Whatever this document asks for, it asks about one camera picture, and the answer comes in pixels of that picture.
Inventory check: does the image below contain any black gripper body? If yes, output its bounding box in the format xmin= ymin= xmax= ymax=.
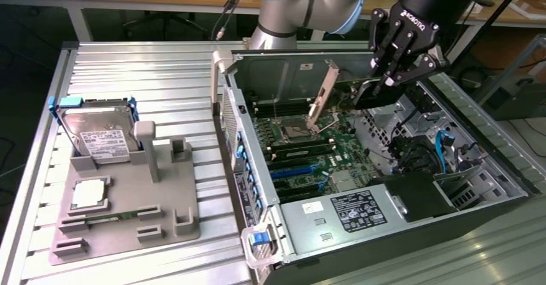
xmin=384 ymin=0 xmax=489 ymax=56

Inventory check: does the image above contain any graphics card with metal bracket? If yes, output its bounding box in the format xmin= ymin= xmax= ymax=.
xmin=305 ymin=59 xmax=408 ymax=128

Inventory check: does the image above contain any black stand pole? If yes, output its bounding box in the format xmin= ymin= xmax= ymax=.
xmin=443 ymin=0 xmax=536 ymax=68

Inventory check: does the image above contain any metal disk bay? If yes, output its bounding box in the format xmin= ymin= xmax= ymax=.
xmin=355 ymin=105 xmax=427 ymax=158

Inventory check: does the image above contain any white flat box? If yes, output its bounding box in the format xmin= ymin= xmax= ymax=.
xmin=507 ymin=0 xmax=546 ymax=19

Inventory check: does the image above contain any metal socket cover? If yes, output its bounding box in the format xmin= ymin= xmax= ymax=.
xmin=315 ymin=105 xmax=344 ymax=129

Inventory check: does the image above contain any dark equipment case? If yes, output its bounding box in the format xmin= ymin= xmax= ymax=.
xmin=485 ymin=77 xmax=546 ymax=121

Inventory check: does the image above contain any black RAM slot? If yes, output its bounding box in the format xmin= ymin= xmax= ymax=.
xmin=253 ymin=107 xmax=311 ymax=118
xmin=268 ymin=137 xmax=335 ymax=148

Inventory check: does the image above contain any thin metal locking lever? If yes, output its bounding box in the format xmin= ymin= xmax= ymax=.
xmin=270 ymin=96 xmax=285 ymax=129

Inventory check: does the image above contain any green motherboard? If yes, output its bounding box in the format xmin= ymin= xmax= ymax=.
xmin=250 ymin=98 xmax=384 ymax=203

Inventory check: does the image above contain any CPU socket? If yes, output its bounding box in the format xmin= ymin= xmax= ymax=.
xmin=278 ymin=118 xmax=319 ymax=144

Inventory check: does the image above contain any black RAM stick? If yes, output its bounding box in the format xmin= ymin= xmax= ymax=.
xmin=268 ymin=144 xmax=337 ymax=162

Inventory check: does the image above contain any black plastic shroud box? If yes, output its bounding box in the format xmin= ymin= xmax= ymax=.
xmin=368 ymin=174 xmax=459 ymax=224

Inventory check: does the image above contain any silver chipset heatsink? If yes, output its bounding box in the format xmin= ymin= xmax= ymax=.
xmin=329 ymin=171 xmax=355 ymax=193

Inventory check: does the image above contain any blue expansion slot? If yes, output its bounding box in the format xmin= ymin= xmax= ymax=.
xmin=270 ymin=165 xmax=319 ymax=180

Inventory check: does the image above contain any black expansion slot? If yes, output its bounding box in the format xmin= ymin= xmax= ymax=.
xmin=274 ymin=190 xmax=324 ymax=203
xmin=272 ymin=181 xmax=320 ymax=192

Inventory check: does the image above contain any open black PC case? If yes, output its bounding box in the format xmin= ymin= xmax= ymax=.
xmin=210 ymin=47 xmax=539 ymax=285

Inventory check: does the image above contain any grey power supply unit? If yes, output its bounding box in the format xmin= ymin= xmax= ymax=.
xmin=278 ymin=182 xmax=412 ymax=256

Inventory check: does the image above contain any hard disk in blue caddy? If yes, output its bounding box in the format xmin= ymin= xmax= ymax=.
xmin=46 ymin=95 xmax=141 ymax=166

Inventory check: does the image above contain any grey plastic parts rack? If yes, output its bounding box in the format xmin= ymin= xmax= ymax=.
xmin=48 ymin=120 xmax=204 ymax=266

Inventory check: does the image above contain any green RAM stick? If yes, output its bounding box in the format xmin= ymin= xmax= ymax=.
xmin=84 ymin=211 xmax=141 ymax=224

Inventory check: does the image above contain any silver CPU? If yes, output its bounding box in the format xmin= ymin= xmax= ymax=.
xmin=69 ymin=180 xmax=108 ymax=210

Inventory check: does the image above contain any grey aluminium frame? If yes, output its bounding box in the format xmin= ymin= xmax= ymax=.
xmin=476 ymin=34 xmax=546 ymax=107

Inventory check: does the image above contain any blue wire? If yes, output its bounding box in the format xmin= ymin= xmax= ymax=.
xmin=433 ymin=130 xmax=449 ymax=174

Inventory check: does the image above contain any hanging grey cable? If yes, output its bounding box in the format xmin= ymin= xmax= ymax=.
xmin=213 ymin=0 xmax=252 ymax=40

